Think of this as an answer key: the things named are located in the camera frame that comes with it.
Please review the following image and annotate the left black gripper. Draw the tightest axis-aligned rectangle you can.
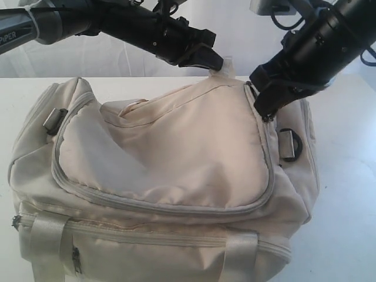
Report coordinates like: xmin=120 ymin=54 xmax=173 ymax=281
xmin=123 ymin=12 xmax=224 ymax=71

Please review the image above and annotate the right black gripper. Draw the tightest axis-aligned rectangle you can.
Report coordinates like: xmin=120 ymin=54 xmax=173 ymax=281
xmin=249 ymin=17 xmax=364 ymax=118

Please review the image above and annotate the beige fabric duffel bag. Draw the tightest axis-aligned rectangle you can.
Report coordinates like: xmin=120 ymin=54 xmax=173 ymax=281
xmin=8 ymin=61 xmax=319 ymax=281

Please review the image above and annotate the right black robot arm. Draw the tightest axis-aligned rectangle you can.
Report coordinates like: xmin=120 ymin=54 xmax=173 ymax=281
xmin=250 ymin=1 xmax=375 ymax=121

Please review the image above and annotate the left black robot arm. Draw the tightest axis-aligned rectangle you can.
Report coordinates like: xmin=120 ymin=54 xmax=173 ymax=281
xmin=1 ymin=0 xmax=224 ymax=71

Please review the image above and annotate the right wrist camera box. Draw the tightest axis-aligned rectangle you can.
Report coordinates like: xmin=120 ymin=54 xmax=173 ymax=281
xmin=250 ymin=0 xmax=297 ymax=16

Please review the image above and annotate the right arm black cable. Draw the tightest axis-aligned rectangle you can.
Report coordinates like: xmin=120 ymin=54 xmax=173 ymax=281
xmin=270 ymin=5 xmax=376 ymax=92

